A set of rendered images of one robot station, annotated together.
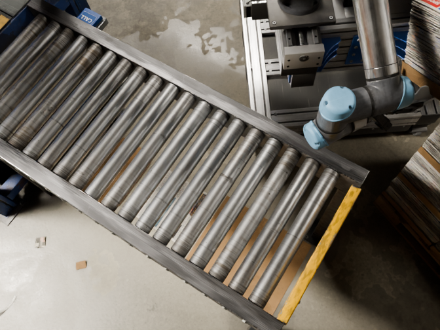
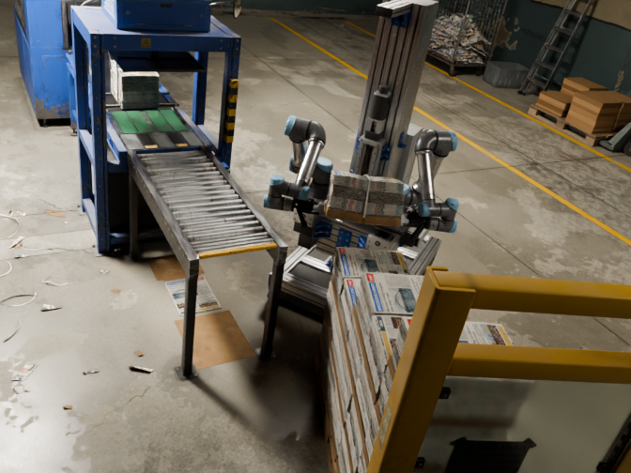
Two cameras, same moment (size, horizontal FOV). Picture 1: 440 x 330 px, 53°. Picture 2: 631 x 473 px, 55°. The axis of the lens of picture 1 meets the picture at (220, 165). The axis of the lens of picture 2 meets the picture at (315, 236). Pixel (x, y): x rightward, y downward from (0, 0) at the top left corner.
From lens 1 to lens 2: 2.67 m
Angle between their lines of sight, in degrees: 38
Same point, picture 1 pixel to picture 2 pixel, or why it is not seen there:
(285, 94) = (303, 273)
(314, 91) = (321, 280)
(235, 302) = (186, 245)
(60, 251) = (111, 281)
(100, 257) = (130, 294)
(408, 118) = not seen: hidden behind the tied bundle
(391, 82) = (300, 183)
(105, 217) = (161, 204)
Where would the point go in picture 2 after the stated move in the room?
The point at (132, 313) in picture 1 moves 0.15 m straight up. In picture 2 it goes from (121, 324) to (120, 304)
